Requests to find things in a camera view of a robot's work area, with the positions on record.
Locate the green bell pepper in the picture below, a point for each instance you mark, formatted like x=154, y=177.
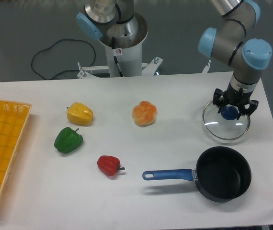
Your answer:
x=68, y=140

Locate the glass lid blue knob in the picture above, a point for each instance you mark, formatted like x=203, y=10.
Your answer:
x=225, y=123

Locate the red bell pepper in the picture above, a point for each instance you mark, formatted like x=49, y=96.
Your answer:
x=109, y=165

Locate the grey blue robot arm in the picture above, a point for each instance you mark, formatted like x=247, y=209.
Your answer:
x=227, y=44

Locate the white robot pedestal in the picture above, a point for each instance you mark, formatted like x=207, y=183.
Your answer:
x=123, y=46

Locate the yellow bell pepper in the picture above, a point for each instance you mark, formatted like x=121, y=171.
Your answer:
x=79, y=114

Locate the black saucepan blue handle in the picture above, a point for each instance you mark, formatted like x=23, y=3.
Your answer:
x=221, y=174

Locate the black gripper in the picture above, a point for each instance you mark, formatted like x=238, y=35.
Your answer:
x=238, y=98

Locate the orange knotted bread roll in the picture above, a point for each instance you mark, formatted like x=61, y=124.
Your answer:
x=144, y=114

